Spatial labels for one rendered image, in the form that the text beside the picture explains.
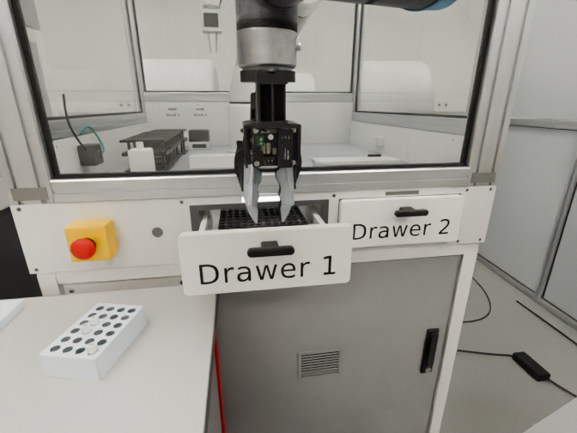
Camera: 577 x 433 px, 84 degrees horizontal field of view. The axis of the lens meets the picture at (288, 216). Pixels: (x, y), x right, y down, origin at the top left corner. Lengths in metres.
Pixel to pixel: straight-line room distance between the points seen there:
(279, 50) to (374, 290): 0.62
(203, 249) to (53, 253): 0.35
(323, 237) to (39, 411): 0.45
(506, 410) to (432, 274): 0.88
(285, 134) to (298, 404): 0.80
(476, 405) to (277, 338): 1.00
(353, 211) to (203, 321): 0.37
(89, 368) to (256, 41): 0.48
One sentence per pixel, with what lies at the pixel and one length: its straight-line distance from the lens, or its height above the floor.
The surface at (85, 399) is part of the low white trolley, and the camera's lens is 0.55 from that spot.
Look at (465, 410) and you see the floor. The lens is 1.61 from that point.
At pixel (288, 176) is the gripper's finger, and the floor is 1.03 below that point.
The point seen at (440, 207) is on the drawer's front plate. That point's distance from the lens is 0.80.
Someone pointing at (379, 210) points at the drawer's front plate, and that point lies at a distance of 0.73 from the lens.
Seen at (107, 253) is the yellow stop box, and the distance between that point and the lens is 0.71.
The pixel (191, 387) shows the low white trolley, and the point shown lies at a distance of 0.51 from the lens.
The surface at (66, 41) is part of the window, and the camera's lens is 0.73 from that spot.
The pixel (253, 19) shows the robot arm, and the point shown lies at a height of 1.21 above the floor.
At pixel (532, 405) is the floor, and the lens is 1.76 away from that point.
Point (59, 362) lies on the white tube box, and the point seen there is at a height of 0.79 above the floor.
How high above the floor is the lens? 1.12
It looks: 19 degrees down
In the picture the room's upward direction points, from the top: straight up
